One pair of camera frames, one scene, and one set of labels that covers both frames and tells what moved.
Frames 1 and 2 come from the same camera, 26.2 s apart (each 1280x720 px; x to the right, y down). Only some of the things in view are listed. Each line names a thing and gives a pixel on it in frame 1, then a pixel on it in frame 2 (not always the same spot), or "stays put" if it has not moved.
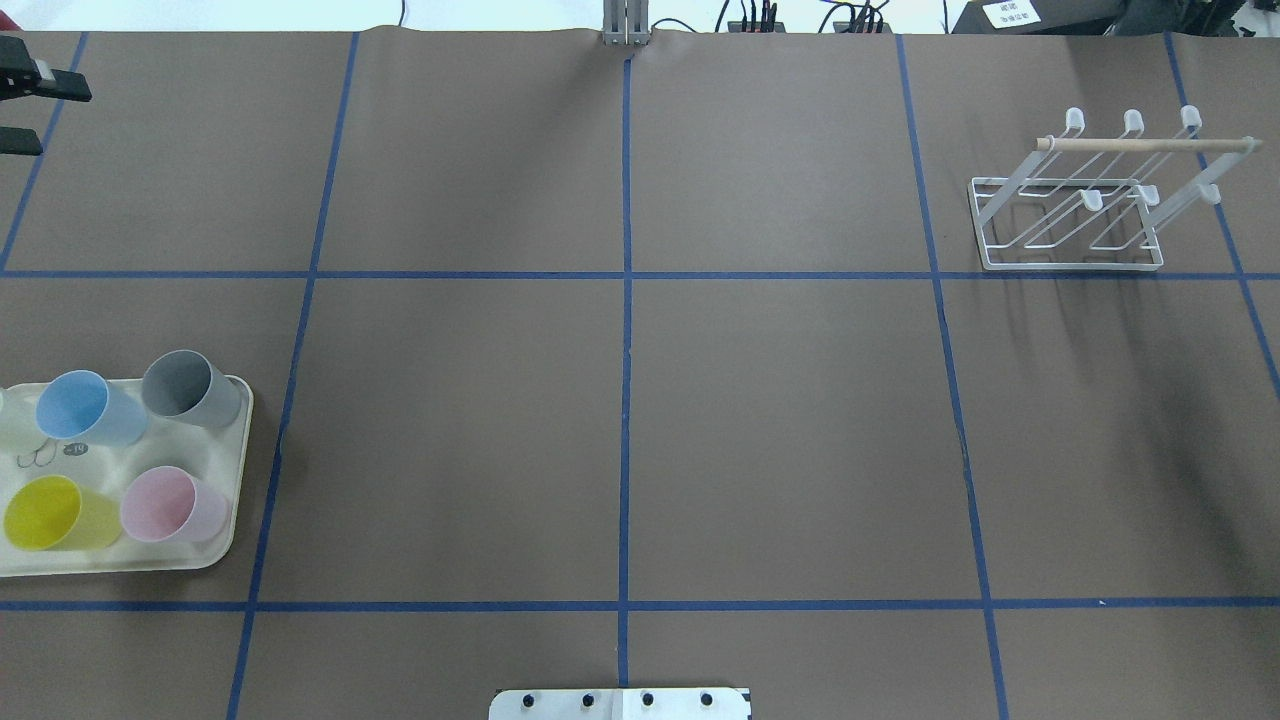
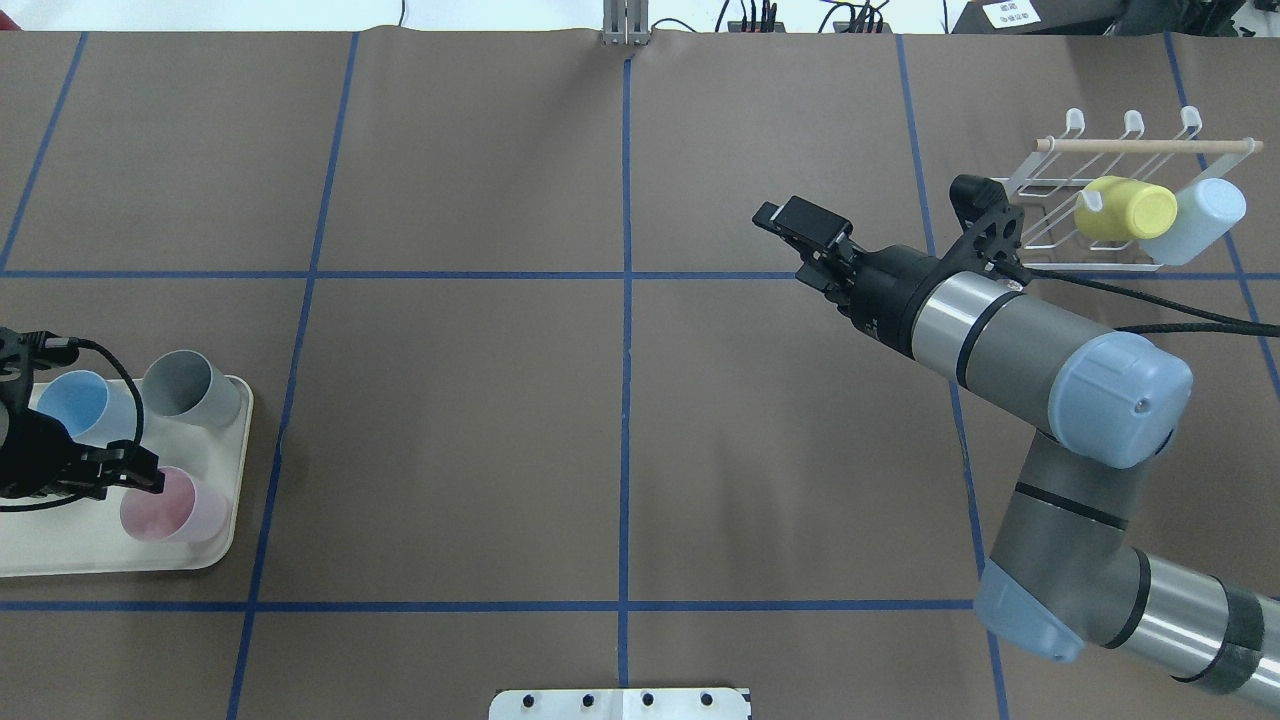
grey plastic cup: [183, 384] stays put
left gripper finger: [19, 141] -> [121, 462]
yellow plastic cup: [50, 512] -> [1131, 210]
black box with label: [1038, 17] stays put
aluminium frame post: [625, 22] stays put
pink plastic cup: [164, 504] stays put
